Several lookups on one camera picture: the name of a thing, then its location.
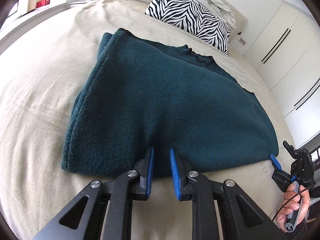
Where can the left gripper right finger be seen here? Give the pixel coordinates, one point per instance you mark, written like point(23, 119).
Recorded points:
point(190, 185)

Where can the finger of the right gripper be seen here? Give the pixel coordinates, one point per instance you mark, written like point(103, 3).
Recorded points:
point(276, 164)

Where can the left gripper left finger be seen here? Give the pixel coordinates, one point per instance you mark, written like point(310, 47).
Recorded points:
point(133, 185)

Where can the dark teal knit sweater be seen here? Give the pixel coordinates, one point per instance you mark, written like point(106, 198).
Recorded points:
point(143, 93)

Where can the person's right hand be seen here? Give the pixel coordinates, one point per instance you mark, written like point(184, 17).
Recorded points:
point(293, 205)

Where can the white wardrobe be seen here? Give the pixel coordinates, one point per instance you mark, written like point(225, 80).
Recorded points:
point(286, 56)

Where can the zebra print pillow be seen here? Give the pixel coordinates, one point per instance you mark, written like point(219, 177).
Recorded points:
point(194, 19)

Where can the white nightstand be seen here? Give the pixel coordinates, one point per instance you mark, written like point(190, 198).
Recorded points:
point(79, 4)

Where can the red box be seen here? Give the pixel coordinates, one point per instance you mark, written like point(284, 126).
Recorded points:
point(42, 3)

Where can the wall power socket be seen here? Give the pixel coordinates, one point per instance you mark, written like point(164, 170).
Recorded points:
point(242, 41)

